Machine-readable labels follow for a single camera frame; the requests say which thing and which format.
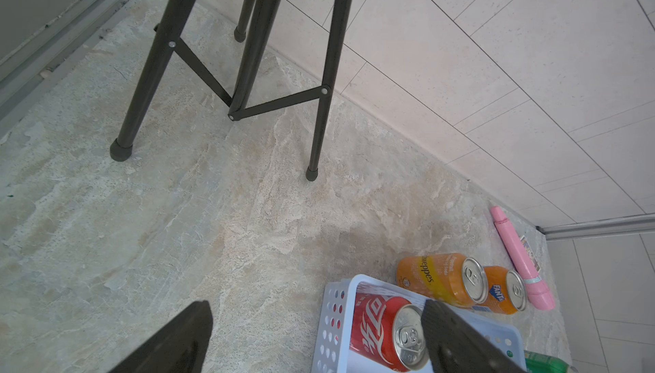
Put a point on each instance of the black perforated music stand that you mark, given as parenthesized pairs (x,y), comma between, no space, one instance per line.
(253,31)

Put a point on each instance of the pink marker pen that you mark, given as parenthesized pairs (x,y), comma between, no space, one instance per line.
(538,292)

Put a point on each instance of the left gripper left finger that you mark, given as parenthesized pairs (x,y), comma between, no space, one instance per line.
(179,346)

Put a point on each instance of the orange soda can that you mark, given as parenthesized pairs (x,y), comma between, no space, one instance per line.
(454,278)
(506,292)

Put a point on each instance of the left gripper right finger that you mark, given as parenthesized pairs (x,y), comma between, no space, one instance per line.
(453,345)

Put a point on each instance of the red cola can back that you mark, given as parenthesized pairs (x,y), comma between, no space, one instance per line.
(388,331)

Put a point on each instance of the green Sprite can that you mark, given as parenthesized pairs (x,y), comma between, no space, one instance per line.
(541,363)

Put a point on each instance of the lavender perforated plastic basket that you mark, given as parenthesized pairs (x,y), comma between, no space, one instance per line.
(332,351)

